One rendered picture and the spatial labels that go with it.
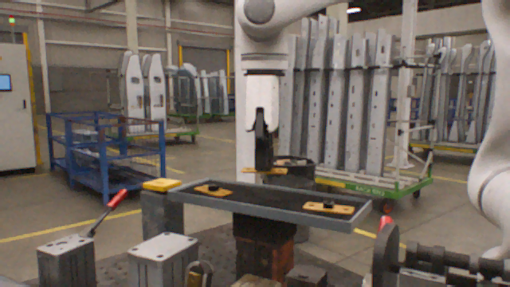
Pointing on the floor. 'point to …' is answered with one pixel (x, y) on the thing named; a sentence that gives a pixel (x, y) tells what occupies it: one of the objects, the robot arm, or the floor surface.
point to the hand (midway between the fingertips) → (264, 158)
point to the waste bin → (294, 181)
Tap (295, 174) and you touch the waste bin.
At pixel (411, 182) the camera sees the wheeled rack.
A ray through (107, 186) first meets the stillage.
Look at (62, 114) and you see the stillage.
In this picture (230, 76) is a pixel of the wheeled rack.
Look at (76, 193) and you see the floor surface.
